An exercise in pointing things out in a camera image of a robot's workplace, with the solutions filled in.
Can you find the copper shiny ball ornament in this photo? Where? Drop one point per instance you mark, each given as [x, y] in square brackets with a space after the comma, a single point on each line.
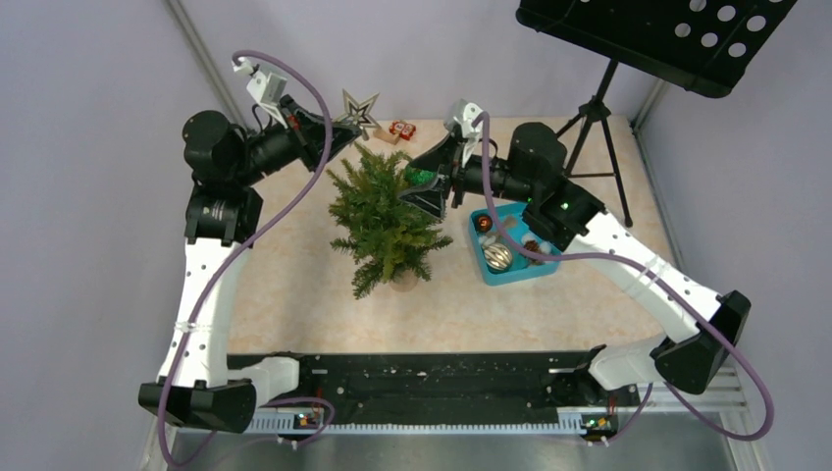
[484, 223]

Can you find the red gift box ornament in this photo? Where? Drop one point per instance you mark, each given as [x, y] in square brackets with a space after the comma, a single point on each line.
[401, 129]

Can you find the green glitter ball ornament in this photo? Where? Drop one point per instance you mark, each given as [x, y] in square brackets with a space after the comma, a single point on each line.
[417, 177]

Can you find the black music stand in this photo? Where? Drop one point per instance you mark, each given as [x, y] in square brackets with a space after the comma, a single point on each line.
[701, 46]

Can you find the silver striped ball ornament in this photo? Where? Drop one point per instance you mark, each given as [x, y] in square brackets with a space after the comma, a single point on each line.
[498, 257]

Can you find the silver gold star topper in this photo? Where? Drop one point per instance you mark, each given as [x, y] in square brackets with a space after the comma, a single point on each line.
[359, 113]

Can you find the teal plastic tray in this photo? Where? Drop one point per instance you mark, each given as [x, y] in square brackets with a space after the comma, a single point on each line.
[521, 268]

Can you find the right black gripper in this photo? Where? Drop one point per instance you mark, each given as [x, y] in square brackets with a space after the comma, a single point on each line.
[446, 155]

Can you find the small green christmas tree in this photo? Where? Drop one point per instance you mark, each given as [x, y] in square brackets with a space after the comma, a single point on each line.
[388, 240]

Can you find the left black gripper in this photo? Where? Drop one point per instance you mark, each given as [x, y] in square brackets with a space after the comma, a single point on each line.
[308, 130]

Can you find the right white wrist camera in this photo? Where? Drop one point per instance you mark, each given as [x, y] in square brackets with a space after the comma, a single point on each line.
[461, 117]

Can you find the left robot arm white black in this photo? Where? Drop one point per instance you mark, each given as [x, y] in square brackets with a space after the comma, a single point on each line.
[195, 387]

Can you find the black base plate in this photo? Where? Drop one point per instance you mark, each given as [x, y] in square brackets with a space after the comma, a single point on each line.
[451, 389]

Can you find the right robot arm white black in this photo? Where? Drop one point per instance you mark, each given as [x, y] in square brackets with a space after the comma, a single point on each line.
[699, 324]

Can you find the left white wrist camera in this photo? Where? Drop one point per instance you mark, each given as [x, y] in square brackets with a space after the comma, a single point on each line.
[265, 86]

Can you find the small wooden block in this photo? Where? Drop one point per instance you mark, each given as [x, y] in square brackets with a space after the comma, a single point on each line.
[386, 136]

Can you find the pine cone ornament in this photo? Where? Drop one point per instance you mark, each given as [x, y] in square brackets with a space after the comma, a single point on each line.
[532, 246]

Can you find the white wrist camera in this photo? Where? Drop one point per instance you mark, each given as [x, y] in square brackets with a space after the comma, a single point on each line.
[265, 86]
[461, 117]

